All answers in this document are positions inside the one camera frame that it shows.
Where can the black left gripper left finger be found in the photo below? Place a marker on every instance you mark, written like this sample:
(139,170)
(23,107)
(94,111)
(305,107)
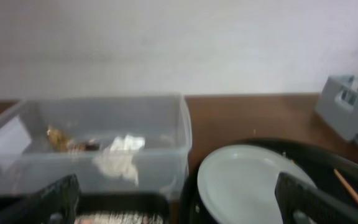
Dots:
(55,203)

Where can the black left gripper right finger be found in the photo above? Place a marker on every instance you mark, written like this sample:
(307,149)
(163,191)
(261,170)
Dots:
(295,195)

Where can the wooden chopstick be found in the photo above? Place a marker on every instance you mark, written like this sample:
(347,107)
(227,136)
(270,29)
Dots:
(346,185)

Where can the gold snack wrapper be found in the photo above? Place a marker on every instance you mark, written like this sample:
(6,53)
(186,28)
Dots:
(61,142)

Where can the grey plate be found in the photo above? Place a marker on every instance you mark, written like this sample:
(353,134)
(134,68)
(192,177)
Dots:
(237,183)

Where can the white tissue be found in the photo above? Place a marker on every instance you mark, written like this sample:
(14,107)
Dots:
(115,160)

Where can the grey dishwasher rack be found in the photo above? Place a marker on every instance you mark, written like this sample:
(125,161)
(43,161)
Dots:
(338,106)

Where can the round black tray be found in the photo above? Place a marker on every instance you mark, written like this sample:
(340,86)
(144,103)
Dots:
(316,161)

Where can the food scraps in bowl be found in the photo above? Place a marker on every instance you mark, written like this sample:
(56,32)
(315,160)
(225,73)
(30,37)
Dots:
(119,218)

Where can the black rectangular tray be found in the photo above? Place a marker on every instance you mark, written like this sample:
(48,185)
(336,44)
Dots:
(152,205)

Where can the clear plastic bin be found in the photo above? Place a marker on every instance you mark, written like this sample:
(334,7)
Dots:
(28,161)

